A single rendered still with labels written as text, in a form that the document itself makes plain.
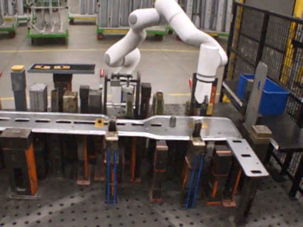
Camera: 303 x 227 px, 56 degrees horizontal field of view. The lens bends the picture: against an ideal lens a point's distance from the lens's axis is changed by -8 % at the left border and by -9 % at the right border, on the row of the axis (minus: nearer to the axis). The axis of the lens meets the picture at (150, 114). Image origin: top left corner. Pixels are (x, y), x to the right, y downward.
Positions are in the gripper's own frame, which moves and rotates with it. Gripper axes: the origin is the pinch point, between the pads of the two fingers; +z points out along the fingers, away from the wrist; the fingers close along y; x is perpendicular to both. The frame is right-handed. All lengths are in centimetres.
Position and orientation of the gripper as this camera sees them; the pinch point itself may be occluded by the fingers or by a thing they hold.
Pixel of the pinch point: (200, 110)
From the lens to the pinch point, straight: 145.8
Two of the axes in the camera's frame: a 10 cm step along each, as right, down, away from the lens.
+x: 9.9, 0.4, 1.2
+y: 0.9, 4.3, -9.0
